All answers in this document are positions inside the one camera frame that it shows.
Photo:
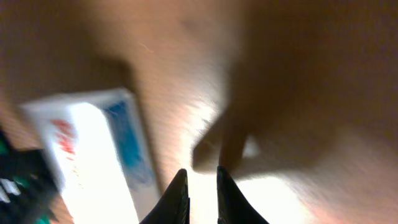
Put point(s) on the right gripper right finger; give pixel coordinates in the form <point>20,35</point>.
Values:
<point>233,207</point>

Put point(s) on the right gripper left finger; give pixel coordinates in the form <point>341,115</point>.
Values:
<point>174,206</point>

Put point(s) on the white green box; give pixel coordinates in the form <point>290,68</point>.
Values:
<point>94,144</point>

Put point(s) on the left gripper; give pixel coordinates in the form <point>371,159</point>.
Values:
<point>27,186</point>

